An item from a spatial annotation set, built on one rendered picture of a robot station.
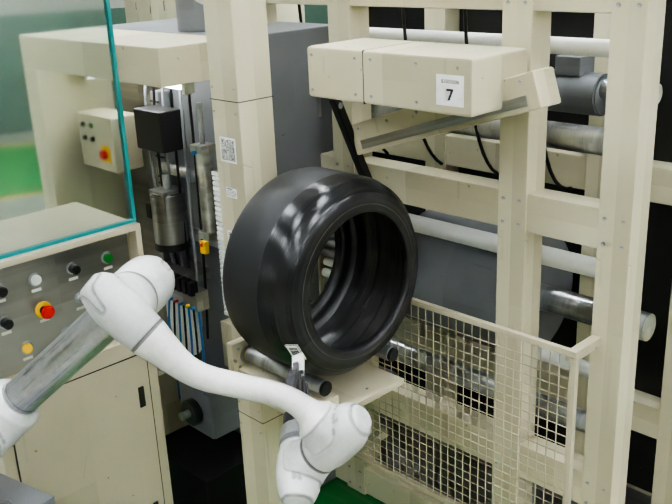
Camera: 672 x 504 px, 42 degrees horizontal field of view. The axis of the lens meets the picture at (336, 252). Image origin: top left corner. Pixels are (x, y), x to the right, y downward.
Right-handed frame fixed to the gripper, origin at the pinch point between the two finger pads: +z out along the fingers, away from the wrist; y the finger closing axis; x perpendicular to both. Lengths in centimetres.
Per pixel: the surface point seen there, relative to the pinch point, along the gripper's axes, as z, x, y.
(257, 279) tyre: 14.8, -2.5, -20.0
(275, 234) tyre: 21.3, 5.9, -27.0
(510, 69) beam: 50, 76, -31
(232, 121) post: 61, -2, -41
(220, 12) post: 73, 7, -67
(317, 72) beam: 76, 23, -37
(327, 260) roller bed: 71, -2, 28
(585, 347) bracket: 9, 71, 37
